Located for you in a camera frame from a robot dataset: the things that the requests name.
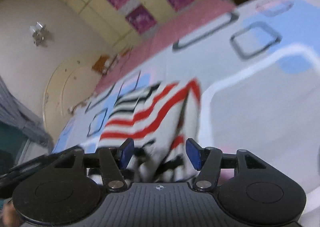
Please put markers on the pink mattress cover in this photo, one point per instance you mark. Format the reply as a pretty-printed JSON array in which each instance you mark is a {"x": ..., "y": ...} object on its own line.
[{"x": 199, "y": 14}]

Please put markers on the patterned blue pink grey bedsheet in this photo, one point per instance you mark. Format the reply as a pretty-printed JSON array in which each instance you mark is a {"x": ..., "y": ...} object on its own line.
[{"x": 258, "y": 67}]

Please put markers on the white floral pillow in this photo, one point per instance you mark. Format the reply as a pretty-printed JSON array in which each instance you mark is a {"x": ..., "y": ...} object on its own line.
[{"x": 83, "y": 103}]

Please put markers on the white red black striped sweater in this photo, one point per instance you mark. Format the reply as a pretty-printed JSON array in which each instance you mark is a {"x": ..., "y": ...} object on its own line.
[{"x": 159, "y": 119}]

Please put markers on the grey curtain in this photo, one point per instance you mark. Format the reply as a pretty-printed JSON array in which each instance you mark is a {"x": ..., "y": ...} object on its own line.
[{"x": 15, "y": 114}]

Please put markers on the purple poster lower left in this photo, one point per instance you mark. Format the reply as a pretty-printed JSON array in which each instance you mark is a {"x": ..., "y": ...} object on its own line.
[{"x": 141, "y": 19}]

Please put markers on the orange patterned pillow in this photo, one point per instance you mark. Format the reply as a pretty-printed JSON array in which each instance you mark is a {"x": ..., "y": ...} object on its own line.
[{"x": 105, "y": 64}]

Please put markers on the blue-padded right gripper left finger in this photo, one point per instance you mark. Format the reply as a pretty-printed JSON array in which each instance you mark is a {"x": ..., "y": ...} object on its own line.
[{"x": 112, "y": 160}]

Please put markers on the cream wooden headboard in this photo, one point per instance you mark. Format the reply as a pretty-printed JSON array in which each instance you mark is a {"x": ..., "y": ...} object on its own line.
[{"x": 72, "y": 82}]

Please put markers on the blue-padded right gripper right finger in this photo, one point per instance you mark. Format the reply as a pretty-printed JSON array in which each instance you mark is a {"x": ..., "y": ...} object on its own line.
[{"x": 207, "y": 162}]

